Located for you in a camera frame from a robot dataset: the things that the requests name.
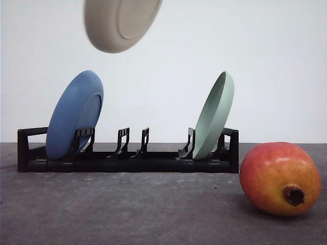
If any white plate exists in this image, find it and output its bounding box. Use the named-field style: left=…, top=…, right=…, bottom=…
left=84, top=0, right=163, bottom=53

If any red orange pomegranate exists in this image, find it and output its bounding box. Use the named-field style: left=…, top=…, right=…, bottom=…
left=239, top=142, right=322, bottom=216

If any green plate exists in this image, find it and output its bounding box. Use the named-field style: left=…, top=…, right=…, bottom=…
left=193, top=71, right=235, bottom=160

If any blue plate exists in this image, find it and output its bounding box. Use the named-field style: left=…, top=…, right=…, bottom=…
left=46, top=70, right=104, bottom=160

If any black plastic dish rack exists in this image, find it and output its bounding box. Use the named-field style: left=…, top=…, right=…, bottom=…
left=17, top=127, right=240, bottom=173

